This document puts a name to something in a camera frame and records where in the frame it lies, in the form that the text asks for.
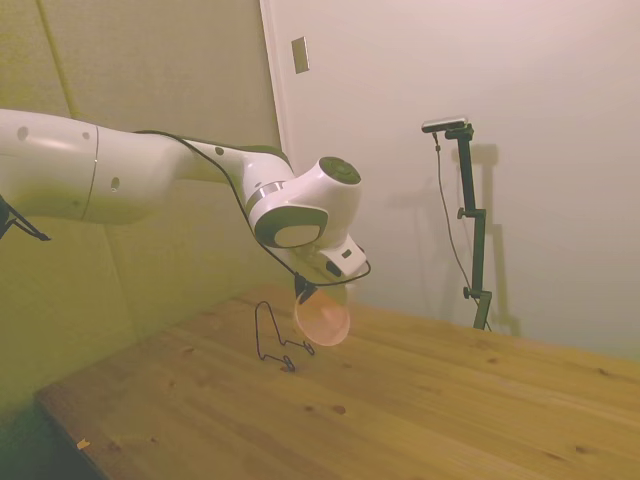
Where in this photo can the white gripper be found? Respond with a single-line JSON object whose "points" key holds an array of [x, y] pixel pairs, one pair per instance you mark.
{"points": [[320, 275]]}

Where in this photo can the pink plastic bowl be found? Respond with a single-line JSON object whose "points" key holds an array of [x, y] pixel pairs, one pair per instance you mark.
{"points": [[325, 320]]}

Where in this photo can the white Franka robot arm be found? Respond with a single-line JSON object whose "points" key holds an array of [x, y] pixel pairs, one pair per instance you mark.
{"points": [[125, 175]]}

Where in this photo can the small yellow scrap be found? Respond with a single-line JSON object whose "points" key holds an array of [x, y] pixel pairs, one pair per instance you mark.
{"points": [[82, 444]]}

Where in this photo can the black jointed camera stand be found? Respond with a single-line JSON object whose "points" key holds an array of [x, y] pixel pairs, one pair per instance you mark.
{"points": [[480, 250]]}

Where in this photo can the grey camera on stand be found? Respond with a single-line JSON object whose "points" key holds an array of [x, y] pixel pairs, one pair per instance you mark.
{"points": [[442, 123]]}

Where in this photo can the grey wall plate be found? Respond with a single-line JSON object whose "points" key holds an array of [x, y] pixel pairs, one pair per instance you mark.
{"points": [[300, 55]]}

